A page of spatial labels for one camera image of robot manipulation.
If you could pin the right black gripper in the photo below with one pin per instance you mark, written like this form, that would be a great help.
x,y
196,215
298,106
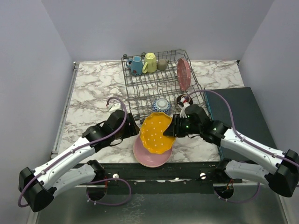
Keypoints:
x,y
174,129

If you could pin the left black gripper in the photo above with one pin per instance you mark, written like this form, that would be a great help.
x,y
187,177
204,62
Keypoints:
x,y
132,129

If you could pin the tan plate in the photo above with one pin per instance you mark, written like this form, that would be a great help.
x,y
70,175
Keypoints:
x,y
152,131

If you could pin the red blue patterned bowl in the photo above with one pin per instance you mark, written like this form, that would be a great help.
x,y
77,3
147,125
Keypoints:
x,y
162,105

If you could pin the dark brown patterned bowl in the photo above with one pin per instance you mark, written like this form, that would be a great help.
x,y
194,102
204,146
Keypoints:
x,y
181,99

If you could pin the grey wire dish rack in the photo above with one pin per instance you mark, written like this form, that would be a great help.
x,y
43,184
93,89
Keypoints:
x,y
143,90

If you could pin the pink dotted plate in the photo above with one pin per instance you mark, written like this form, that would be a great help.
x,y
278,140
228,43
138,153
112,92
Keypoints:
x,y
183,74

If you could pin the blue mug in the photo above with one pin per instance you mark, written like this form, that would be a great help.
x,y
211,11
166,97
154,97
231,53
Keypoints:
x,y
135,65

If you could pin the yellow cream mug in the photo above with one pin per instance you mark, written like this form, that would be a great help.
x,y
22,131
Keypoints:
x,y
150,63

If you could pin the small grey mug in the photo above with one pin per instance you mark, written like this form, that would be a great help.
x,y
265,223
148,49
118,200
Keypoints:
x,y
162,64

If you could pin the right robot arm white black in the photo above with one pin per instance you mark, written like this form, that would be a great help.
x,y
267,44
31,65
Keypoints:
x,y
272,167

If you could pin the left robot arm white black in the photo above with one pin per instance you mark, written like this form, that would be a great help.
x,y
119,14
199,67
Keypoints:
x,y
41,185

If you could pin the plain pink plate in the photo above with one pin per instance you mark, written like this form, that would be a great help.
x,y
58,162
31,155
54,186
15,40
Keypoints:
x,y
144,157

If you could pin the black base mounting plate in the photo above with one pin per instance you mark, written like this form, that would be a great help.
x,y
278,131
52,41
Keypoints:
x,y
170,178

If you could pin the dark blue box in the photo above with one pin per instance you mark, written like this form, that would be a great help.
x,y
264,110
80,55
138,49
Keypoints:
x,y
248,118

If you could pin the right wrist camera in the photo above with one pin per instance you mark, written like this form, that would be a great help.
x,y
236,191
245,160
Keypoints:
x,y
182,112

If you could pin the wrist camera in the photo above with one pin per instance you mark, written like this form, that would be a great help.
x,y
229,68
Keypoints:
x,y
114,106
182,112

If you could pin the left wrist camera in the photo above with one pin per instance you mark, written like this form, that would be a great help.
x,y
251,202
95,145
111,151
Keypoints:
x,y
114,106

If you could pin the aluminium rail frame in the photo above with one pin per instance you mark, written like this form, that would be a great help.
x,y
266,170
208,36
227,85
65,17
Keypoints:
x,y
47,89

